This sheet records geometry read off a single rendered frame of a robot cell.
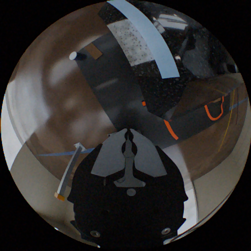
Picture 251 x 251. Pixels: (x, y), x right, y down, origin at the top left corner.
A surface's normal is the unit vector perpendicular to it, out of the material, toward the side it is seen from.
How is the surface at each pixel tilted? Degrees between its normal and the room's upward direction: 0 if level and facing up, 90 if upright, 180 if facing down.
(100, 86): 0
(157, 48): 45
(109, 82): 0
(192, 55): 0
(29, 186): 90
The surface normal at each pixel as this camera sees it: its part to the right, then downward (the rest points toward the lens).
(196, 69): -0.05, 0.54
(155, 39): -0.68, 0.60
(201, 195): -0.33, -0.80
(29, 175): 0.94, -0.26
